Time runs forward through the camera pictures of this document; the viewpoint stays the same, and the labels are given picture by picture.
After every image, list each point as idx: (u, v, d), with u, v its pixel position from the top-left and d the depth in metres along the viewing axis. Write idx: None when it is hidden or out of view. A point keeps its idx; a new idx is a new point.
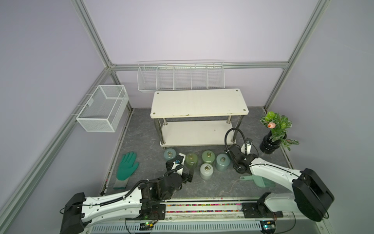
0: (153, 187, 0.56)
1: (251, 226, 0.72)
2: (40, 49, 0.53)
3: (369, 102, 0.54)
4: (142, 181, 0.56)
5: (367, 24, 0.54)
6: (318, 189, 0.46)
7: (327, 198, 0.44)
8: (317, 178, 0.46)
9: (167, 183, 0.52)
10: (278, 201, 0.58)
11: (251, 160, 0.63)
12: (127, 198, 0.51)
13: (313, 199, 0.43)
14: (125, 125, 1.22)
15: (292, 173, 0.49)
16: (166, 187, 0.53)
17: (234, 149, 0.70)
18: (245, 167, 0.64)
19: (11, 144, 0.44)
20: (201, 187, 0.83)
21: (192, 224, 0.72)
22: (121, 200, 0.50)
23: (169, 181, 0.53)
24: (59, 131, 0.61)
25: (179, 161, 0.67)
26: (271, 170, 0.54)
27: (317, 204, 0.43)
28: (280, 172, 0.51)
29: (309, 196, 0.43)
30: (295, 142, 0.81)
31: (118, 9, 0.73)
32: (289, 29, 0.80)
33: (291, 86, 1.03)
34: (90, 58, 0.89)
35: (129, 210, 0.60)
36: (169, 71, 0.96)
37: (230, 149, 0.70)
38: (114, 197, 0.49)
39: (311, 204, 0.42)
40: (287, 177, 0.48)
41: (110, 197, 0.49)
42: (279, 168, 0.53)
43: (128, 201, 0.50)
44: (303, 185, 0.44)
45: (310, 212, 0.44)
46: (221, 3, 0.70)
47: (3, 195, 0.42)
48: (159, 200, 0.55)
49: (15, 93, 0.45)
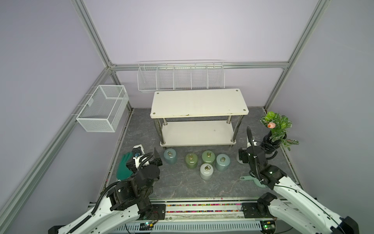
0: (122, 189, 0.48)
1: (251, 226, 0.72)
2: (40, 49, 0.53)
3: (368, 102, 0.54)
4: (112, 184, 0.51)
5: (367, 24, 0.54)
6: None
7: None
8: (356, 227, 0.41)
9: (143, 175, 0.47)
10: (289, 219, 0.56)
11: (277, 176, 0.56)
12: (98, 212, 0.45)
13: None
14: (125, 125, 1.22)
15: (331, 217, 0.43)
16: (142, 182, 0.48)
17: (261, 158, 0.59)
18: (268, 180, 0.57)
19: (11, 144, 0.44)
20: (201, 187, 0.83)
21: (192, 224, 0.72)
22: (91, 217, 0.45)
23: (145, 173, 0.47)
24: (59, 130, 0.61)
25: (138, 152, 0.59)
26: (305, 205, 0.47)
27: None
28: (316, 211, 0.45)
29: None
30: (295, 142, 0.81)
31: (118, 9, 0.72)
32: (289, 28, 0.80)
33: (291, 86, 1.03)
34: (90, 59, 0.90)
35: (127, 215, 0.60)
36: (169, 71, 0.96)
37: (256, 157, 0.60)
38: (83, 217, 0.45)
39: None
40: (324, 219, 0.43)
41: (79, 220, 0.45)
42: (316, 204, 0.47)
43: (99, 214, 0.45)
44: None
45: None
46: (221, 3, 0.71)
47: (4, 194, 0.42)
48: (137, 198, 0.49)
49: (15, 93, 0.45)
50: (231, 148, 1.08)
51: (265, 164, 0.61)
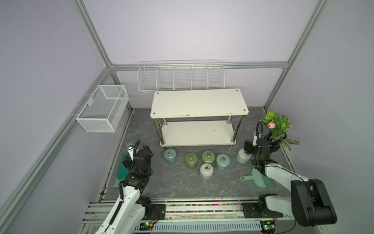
0: (134, 176, 0.58)
1: (251, 226, 0.72)
2: (39, 49, 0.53)
3: (368, 102, 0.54)
4: None
5: (367, 24, 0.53)
6: (320, 203, 0.45)
7: (324, 212, 0.42)
8: (323, 188, 0.45)
9: (140, 156, 0.58)
10: (278, 202, 0.58)
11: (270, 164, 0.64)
12: (126, 197, 0.51)
13: (304, 200, 0.44)
14: (125, 125, 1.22)
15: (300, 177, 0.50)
16: (142, 162, 0.59)
17: (265, 150, 0.69)
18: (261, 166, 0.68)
19: (11, 145, 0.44)
20: (201, 187, 0.83)
21: (192, 224, 0.72)
22: (123, 204, 0.49)
23: (140, 155, 0.59)
24: (59, 131, 0.61)
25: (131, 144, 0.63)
26: (280, 171, 0.57)
27: (306, 205, 0.43)
28: (286, 173, 0.54)
29: (303, 195, 0.44)
30: (295, 142, 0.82)
31: (118, 9, 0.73)
32: (289, 28, 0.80)
33: (291, 86, 1.03)
34: (90, 59, 0.90)
35: (133, 211, 0.60)
36: (169, 71, 0.96)
37: (261, 146, 0.69)
38: (112, 211, 0.47)
39: (300, 201, 0.44)
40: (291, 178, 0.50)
41: (109, 214, 0.46)
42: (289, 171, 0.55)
43: (129, 197, 0.51)
44: (301, 185, 0.45)
45: (298, 213, 0.45)
46: (221, 3, 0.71)
47: (3, 195, 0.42)
48: (147, 178, 0.60)
49: (16, 94, 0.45)
50: (231, 148, 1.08)
51: (266, 154, 0.71)
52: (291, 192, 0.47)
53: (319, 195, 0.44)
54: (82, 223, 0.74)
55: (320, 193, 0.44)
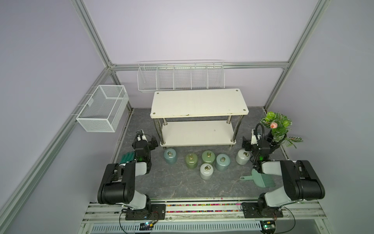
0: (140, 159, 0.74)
1: (251, 226, 0.72)
2: (39, 49, 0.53)
3: (368, 102, 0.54)
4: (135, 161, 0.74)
5: (367, 24, 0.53)
6: (309, 178, 0.48)
7: (313, 185, 0.46)
8: (309, 168, 0.50)
9: (141, 146, 0.70)
10: (276, 193, 0.59)
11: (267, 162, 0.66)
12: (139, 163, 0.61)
13: (292, 174, 0.48)
14: (125, 125, 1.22)
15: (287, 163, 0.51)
16: (143, 150, 0.70)
17: (264, 151, 0.72)
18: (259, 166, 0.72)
19: (11, 145, 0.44)
20: (201, 187, 0.83)
21: (192, 224, 0.72)
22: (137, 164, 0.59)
23: (140, 145, 0.70)
24: (59, 131, 0.61)
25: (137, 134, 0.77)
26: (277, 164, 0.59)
27: (294, 177, 0.48)
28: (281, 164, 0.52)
29: (290, 170, 0.49)
30: (299, 139, 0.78)
31: (118, 10, 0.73)
32: (289, 29, 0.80)
33: (290, 86, 1.03)
34: (90, 59, 0.90)
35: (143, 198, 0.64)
36: (169, 71, 0.96)
37: (261, 148, 0.73)
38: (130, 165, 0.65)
39: (289, 175, 0.48)
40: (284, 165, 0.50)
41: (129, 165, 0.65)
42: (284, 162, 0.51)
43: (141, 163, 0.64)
44: (289, 163, 0.51)
45: (290, 188, 0.47)
46: (221, 3, 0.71)
47: (4, 194, 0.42)
48: (149, 163, 0.71)
49: (15, 94, 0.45)
50: (231, 148, 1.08)
51: (266, 156, 0.74)
52: (283, 174, 0.51)
53: (307, 172, 0.49)
54: (82, 223, 0.74)
55: (307, 170, 0.49)
